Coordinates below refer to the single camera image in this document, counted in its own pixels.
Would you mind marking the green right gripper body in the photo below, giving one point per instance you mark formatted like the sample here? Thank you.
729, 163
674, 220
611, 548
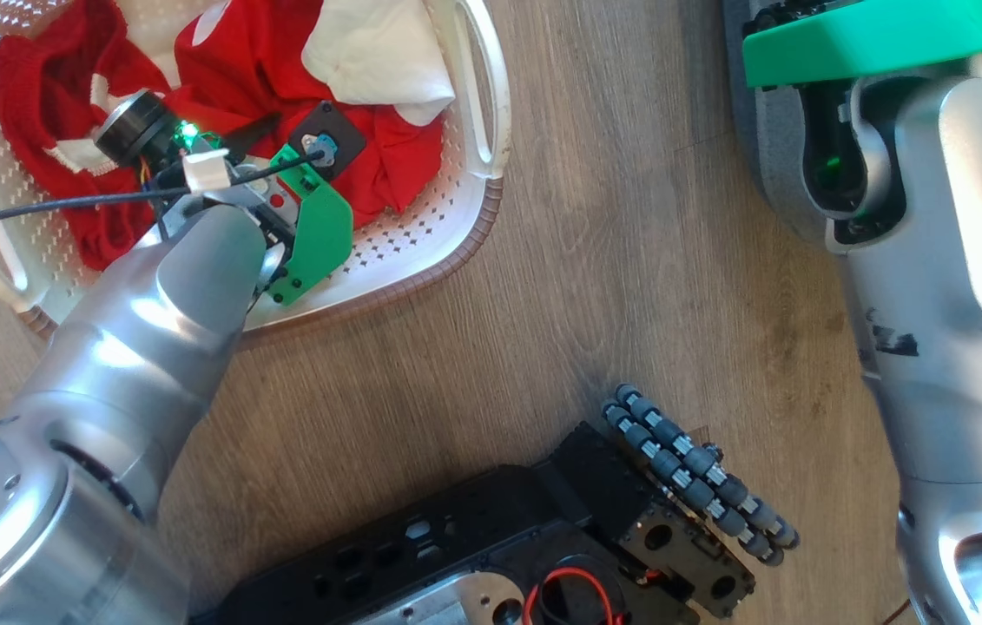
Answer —
890, 35

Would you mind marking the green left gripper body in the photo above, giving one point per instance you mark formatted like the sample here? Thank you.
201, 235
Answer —
321, 234

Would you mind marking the smooth red garment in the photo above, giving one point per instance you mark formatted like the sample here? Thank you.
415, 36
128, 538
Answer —
239, 69

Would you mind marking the red knit sweater white trim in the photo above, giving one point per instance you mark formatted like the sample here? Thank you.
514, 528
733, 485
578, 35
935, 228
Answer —
39, 95

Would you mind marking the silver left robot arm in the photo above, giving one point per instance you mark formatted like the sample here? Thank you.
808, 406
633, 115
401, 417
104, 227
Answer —
117, 365

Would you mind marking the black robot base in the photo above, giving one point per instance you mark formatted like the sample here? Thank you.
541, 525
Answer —
456, 538

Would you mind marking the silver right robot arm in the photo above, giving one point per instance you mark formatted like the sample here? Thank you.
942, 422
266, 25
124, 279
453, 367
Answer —
951, 286

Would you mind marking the white perforated laundry basket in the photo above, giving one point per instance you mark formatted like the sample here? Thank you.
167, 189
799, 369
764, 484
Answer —
456, 182

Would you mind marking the grey fabric seat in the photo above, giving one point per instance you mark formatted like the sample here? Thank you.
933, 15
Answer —
768, 148

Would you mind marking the white cloth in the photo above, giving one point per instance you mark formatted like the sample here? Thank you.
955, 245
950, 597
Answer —
378, 52

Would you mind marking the black cylindrical wrist camera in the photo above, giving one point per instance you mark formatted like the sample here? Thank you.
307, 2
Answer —
133, 128

